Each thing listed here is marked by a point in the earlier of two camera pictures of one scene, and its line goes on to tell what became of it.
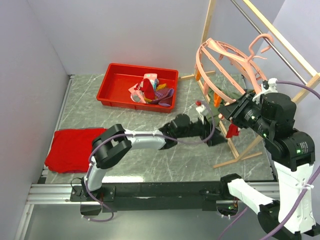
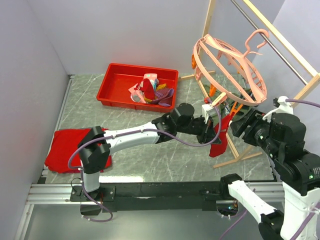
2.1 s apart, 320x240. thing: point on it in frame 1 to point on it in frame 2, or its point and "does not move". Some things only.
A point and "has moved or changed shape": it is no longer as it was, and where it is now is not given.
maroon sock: [163, 97] does not move
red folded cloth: [69, 150] does not move
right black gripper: [232, 111] to [252, 117]
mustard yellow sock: [161, 86] does not move
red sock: [233, 130] has moved or changed shape
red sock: [148, 89] does not move
